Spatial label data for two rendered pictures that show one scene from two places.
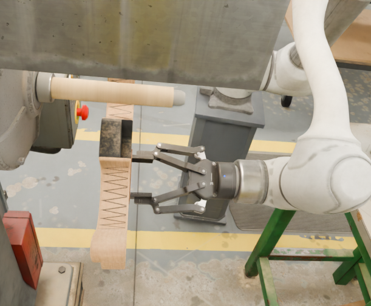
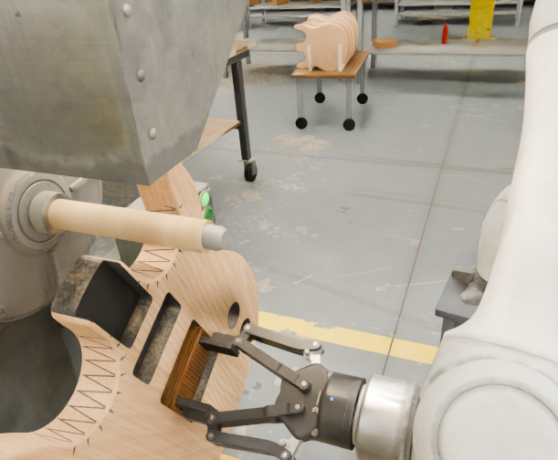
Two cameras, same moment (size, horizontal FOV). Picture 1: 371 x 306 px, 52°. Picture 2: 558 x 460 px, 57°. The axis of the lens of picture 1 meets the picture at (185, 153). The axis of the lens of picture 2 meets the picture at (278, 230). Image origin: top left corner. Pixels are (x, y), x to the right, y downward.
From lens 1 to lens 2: 0.33 m
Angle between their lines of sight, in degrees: 31
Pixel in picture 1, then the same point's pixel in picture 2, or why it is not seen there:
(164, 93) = (187, 226)
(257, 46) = (100, 89)
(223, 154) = not seen: hidden behind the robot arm
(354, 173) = (495, 427)
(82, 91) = (82, 219)
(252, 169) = (387, 396)
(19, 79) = not seen: outside the picture
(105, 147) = (61, 297)
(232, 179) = (344, 408)
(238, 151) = not seen: hidden behind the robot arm
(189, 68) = (26, 141)
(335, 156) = (462, 377)
